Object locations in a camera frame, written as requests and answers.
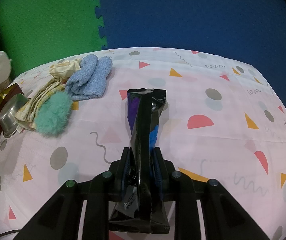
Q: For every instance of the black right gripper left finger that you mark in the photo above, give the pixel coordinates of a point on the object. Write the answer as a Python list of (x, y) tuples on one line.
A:
[(106, 196)]

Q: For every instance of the cream folded towel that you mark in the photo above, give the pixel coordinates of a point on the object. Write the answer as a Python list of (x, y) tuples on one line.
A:
[(26, 114)]

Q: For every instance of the blue foam mat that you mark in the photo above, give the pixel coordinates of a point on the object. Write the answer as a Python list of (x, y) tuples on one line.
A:
[(250, 31)]

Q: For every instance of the steel bowl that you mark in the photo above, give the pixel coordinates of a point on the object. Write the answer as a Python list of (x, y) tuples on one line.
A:
[(8, 121)]

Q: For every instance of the teal fluffy scrunchie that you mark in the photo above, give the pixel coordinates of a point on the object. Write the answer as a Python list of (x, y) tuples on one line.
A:
[(53, 115)]

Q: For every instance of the green foam mat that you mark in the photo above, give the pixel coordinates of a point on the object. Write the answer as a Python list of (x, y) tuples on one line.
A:
[(35, 32)]

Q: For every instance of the pink patterned tablecloth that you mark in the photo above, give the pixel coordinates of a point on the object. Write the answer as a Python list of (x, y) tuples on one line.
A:
[(222, 120)]

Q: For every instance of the cream scrunchie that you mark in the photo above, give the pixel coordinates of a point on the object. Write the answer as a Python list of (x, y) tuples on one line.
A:
[(64, 69)]

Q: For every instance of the black snack packet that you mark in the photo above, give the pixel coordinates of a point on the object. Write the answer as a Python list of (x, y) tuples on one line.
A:
[(144, 108)]

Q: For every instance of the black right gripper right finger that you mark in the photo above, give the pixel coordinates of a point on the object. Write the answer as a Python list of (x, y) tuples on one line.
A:
[(171, 185)]

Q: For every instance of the blue fluffy socks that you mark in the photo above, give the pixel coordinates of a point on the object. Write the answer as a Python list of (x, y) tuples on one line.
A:
[(90, 81)]

